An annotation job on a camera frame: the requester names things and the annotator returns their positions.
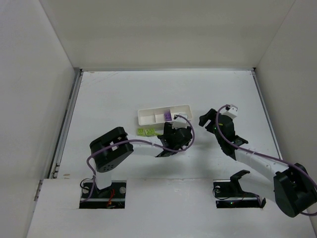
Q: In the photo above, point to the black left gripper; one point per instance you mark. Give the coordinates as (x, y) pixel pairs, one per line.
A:
(223, 121)

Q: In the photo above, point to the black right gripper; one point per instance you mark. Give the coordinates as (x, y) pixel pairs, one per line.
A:
(174, 139)

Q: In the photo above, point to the purple lego brick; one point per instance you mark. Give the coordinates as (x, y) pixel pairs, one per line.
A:
(167, 116)

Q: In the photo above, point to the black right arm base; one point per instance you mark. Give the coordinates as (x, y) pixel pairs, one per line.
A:
(112, 197)

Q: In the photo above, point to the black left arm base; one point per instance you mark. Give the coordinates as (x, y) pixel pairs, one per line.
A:
(228, 193)

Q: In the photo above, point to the green lego brick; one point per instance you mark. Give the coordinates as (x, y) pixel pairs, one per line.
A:
(150, 132)
(141, 132)

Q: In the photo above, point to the white three-compartment container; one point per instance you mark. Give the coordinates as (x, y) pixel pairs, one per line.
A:
(154, 116)

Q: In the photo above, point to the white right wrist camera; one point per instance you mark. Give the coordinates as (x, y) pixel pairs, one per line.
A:
(179, 121)

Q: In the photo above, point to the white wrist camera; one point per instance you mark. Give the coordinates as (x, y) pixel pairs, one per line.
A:
(179, 121)
(230, 111)

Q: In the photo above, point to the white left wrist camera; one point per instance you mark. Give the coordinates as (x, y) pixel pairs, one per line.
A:
(230, 111)

